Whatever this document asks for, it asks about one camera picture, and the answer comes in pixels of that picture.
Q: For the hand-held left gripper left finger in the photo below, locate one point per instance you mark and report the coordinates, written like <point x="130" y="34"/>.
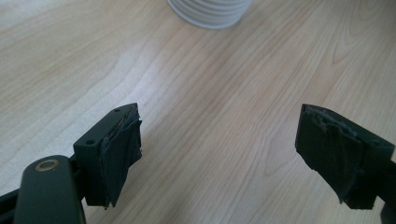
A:
<point x="93" y="161"/>

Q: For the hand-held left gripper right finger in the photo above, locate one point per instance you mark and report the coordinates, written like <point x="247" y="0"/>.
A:
<point x="336" y="155"/>

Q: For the stack of white paper cups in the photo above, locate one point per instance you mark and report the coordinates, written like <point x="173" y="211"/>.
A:
<point x="210" y="12"/>

